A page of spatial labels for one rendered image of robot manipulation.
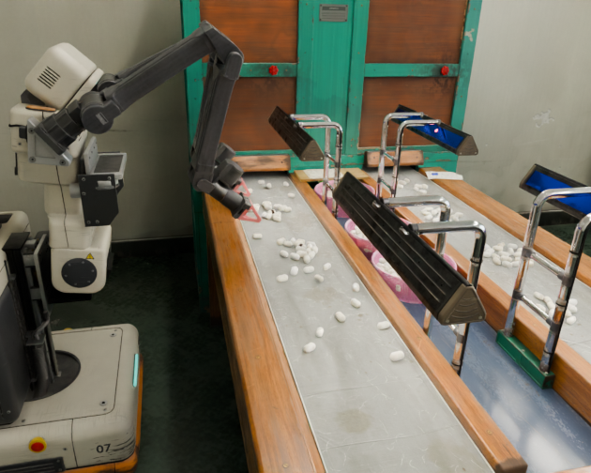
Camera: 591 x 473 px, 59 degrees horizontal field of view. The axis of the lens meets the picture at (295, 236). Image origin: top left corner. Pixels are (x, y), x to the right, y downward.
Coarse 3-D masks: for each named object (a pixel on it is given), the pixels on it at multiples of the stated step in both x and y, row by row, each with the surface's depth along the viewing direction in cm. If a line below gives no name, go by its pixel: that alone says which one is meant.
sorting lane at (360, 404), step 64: (256, 192) 232; (256, 256) 173; (320, 256) 174; (320, 320) 139; (384, 320) 140; (320, 384) 115; (384, 384) 116; (320, 448) 99; (384, 448) 99; (448, 448) 100
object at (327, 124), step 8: (328, 120) 204; (304, 128) 188; (312, 128) 189; (328, 128) 206; (336, 128) 191; (328, 136) 207; (328, 144) 208; (336, 144) 194; (328, 152) 210; (336, 152) 195; (328, 160) 211; (336, 160) 196; (328, 168) 213; (336, 168) 197; (336, 176) 199; (328, 184) 211; (336, 184) 200; (336, 208) 203; (336, 216) 205
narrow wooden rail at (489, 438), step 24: (312, 192) 226; (336, 240) 182; (360, 264) 164; (384, 288) 151; (384, 312) 142; (408, 312) 139; (408, 336) 129; (432, 360) 120; (456, 384) 113; (456, 408) 107; (480, 408) 106; (480, 432) 100; (504, 456) 95
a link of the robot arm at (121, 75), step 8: (168, 48) 173; (152, 56) 172; (136, 64) 173; (144, 64) 171; (120, 72) 173; (128, 72) 171; (104, 80) 169; (112, 80) 169; (120, 80) 169; (104, 88) 169
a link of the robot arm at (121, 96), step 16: (192, 32) 135; (208, 32) 131; (176, 48) 133; (192, 48) 133; (208, 48) 134; (224, 48) 135; (160, 64) 133; (176, 64) 134; (224, 64) 138; (128, 80) 133; (144, 80) 134; (160, 80) 135; (112, 96) 132; (128, 96) 134; (96, 112) 131; (112, 112) 133; (96, 128) 133
